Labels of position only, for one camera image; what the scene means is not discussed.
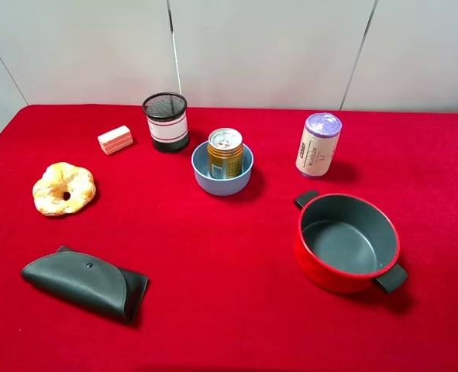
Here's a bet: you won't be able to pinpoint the gold energy drink can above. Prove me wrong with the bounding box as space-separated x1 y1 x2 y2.
207 128 243 179

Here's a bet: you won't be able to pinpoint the light blue bowl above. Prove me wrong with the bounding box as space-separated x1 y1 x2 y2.
191 141 254 196

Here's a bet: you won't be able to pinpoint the black mesh pen holder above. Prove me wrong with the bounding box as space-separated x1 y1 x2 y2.
142 92 189 153

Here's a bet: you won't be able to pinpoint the red tablecloth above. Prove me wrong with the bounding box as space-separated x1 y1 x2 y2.
0 105 458 371

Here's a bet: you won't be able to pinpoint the purple garbage bag roll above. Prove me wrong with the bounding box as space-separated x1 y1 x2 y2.
295 112 343 178

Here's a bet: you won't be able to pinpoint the pink white eraser block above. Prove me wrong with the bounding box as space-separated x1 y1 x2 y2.
97 126 133 155

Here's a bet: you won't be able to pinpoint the black leather glasses pouch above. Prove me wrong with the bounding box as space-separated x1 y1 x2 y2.
21 246 149 323

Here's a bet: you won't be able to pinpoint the red pot black handles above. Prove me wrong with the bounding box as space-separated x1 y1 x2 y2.
294 191 408 295

